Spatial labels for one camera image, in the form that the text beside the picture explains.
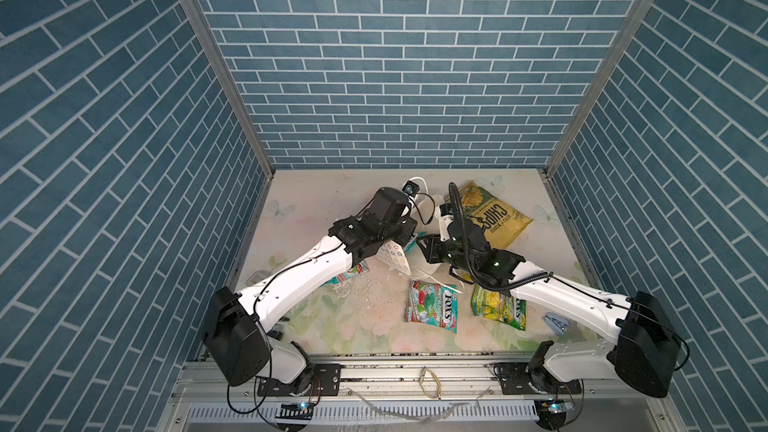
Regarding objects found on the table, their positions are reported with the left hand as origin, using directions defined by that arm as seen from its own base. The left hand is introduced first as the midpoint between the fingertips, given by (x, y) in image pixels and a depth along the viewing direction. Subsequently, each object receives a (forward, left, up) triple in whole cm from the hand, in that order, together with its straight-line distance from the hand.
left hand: (408, 217), depth 78 cm
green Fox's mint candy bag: (-5, +16, -22) cm, 27 cm away
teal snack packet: (-16, -7, -19) cm, 26 cm away
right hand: (-3, -2, -4) cm, 6 cm away
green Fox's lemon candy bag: (-17, -26, -21) cm, 37 cm away
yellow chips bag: (+9, -32, -16) cm, 37 cm away
